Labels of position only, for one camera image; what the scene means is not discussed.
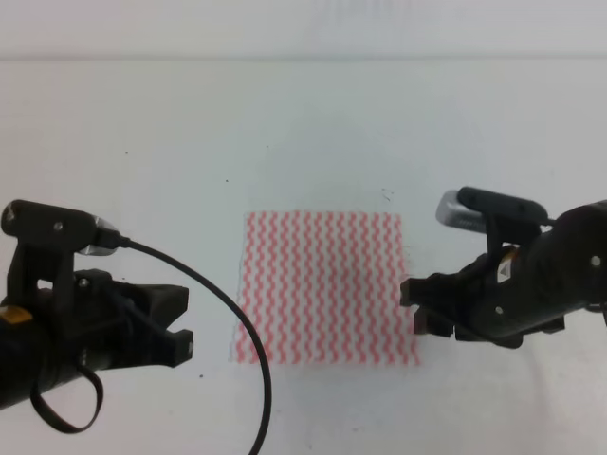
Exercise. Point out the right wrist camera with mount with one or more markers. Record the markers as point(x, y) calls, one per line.
point(503, 219)

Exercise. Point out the pink white wavy towel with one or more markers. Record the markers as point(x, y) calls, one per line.
point(322, 287)

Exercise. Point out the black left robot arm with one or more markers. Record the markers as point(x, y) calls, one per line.
point(23, 340)

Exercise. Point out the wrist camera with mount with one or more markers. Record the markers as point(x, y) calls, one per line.
point(503, 219)
point(48, 237)

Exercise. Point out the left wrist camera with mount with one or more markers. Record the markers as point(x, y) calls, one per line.
point(48, 237)

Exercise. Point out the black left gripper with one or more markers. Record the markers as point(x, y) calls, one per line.
point(110, 325)

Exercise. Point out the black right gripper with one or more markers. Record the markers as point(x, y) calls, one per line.
point(500, 297)

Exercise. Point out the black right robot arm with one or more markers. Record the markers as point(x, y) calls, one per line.
point(583, 231)

